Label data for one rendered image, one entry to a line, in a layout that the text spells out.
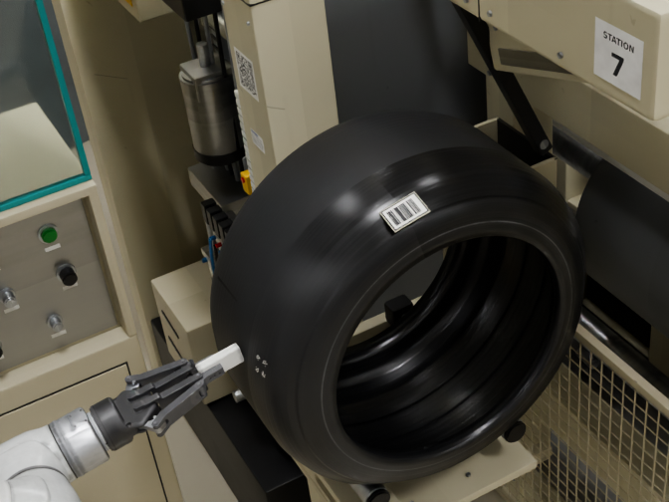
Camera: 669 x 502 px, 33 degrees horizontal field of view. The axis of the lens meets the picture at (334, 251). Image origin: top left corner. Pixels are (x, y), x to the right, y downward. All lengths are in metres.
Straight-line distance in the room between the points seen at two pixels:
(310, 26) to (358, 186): 0.33
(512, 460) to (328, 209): 0.71
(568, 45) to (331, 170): 0.40
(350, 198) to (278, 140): 0.32
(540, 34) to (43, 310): 1.19
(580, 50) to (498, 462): 0.89
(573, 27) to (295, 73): 0.54
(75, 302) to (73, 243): 0.14
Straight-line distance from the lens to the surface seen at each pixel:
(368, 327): 2.22
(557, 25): 1.57
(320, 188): 1.69
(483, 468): 2.14
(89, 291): 2.35
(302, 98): 1.92
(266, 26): 1.84
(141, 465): 2.61
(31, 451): 1.68
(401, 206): 1.62
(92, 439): 1.69
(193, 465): 3.35
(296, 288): 1.63
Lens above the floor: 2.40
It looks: 37 degrees down
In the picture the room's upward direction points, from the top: 8 degrees counter-clockwise
